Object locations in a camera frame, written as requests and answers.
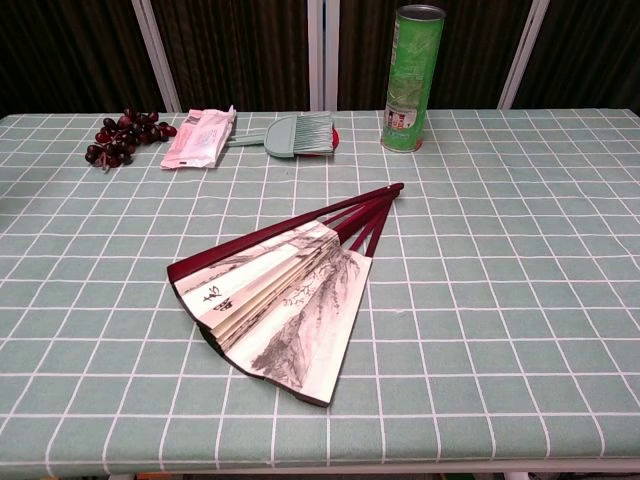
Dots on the green checked tablecloth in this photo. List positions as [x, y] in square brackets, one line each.
[500, 300]

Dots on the red flat object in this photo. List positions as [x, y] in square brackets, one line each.
[336, 140]

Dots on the white table frame bar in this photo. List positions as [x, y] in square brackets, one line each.
[400, 468]

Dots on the white vertical frame post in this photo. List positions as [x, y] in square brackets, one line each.
[323, 55]

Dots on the teal hand brush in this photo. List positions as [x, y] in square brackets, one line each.
[295, 135]

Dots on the painted paper folding fan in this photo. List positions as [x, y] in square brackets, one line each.
[280, 295]

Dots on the green cylindrical chip can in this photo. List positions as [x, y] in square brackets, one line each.
[410, 80]

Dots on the white slanted frame pole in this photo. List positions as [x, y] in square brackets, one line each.
[157, 55]
[522, 55]

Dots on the dark red grape bunch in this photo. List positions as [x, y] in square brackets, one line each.
[125, 137]

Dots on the pink white wipes packet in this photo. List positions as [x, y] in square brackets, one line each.
[200, 140]

